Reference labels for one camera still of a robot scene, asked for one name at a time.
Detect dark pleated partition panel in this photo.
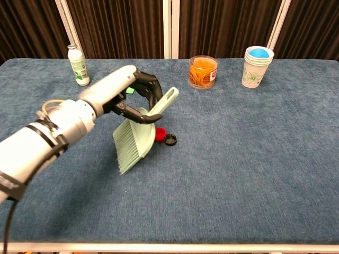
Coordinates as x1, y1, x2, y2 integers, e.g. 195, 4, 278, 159
0, 0, 69, 64
275, 0, 339, 61
65, 0, 165, 59
179, 0, 283, 59

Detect stacked white paper cups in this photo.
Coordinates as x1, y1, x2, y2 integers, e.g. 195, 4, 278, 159
241, 46, 275, 89

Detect clear jar of rubber bands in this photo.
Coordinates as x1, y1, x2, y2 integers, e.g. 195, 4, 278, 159
188, 55, 219, 90

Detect red bottle cap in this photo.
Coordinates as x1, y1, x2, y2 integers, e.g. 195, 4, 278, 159
154, 127, 167, 142

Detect blue ball in cup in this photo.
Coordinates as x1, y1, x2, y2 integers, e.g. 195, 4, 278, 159
248, 47, 272, 59

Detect white partition post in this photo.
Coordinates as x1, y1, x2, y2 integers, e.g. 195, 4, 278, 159
162, 0, 181, 59
266, 0, 292, 51
54, 0, 86, 59

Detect small white green-labelled bottle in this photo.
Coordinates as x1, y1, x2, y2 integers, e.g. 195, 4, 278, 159
67, 44, 91, 87

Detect left black-fingered robot hand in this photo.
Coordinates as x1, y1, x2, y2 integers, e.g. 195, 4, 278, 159
78, 65, 164, 125

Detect blue felt table mat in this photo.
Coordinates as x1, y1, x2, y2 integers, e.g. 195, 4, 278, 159
0, 58, 339, 246

